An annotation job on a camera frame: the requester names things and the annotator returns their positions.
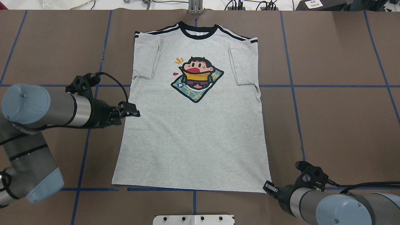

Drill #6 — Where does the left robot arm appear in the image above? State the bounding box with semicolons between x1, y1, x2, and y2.
1;84;140;208

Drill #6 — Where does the white camera stand column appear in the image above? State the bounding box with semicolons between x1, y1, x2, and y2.
152;215;236;225

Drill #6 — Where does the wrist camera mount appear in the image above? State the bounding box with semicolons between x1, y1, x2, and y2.
294;161;329;191
65;73;101;99

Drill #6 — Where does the aluminium frame post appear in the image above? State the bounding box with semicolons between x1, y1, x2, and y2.
188;0;204;15

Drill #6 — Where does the grey cartoon print t-shirt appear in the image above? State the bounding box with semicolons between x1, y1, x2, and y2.
112;22;271;193

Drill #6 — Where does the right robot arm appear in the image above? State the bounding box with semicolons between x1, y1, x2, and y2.
263;180;400;225

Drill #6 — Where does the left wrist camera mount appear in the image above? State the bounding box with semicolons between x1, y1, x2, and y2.
65;73;101;99

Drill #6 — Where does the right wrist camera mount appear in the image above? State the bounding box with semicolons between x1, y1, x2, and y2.
294;161;329;191

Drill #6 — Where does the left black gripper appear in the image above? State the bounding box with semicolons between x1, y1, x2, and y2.
91;99;141;128

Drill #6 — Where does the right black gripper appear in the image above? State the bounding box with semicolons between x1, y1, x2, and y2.
263;181;295;216

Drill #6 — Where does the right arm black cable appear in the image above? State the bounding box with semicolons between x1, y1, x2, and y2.
327;180;400;190

